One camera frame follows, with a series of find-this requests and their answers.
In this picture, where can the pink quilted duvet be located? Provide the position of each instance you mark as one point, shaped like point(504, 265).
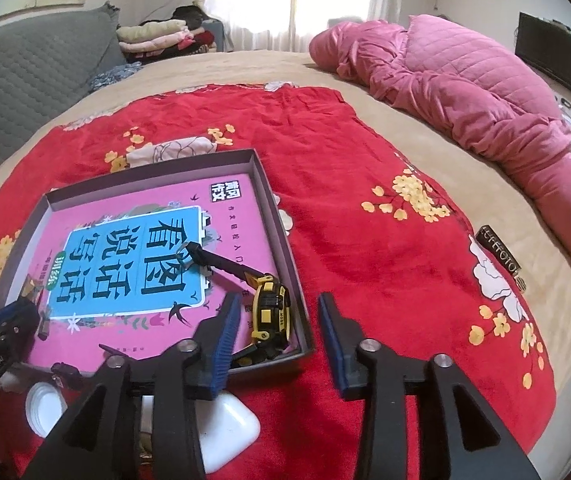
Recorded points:
point(465, 90)

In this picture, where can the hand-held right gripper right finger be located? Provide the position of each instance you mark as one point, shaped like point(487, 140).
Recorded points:
point(333, 345)

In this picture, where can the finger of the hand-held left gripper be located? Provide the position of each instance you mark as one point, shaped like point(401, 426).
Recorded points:
point(10, 315)

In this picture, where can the beige bed sheet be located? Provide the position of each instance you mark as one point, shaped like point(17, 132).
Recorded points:
point(275, 67)

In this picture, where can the yellow black wrist watch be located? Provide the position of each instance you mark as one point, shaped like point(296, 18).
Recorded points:
point(270, 305)

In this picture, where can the red floral blanket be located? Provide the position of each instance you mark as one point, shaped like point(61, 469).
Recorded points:
point(390, 285)

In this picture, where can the black bottle with gold cap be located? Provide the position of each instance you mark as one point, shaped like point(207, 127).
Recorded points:
point(35, 287)

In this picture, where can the black hair claw clip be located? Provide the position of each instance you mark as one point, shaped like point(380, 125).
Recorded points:
point(68, 372)

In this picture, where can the blue patterned cloth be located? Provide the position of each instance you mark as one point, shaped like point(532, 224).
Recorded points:
point(113, 77)

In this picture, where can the shallow grey cardboard box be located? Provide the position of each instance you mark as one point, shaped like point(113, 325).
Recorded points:
point(270, 200)

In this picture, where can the black flat screen television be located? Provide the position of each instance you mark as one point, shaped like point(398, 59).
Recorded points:
point(550, 55)

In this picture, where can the white jar lid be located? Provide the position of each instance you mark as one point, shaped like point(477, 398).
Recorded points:
point(40, 407)

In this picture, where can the black gold lettered hair clip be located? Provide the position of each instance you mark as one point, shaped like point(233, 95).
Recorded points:
point(498, 255)

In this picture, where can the pink and blue book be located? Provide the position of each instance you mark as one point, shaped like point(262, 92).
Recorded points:
point(140, 200)

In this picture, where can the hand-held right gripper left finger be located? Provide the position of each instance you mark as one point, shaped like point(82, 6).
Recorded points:
point(223, 345)

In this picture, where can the white sheer curtain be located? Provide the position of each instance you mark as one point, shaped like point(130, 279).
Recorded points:
point(345, 0)

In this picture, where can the pile of folded clothes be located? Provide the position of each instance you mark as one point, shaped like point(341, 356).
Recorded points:
point(160, 35)

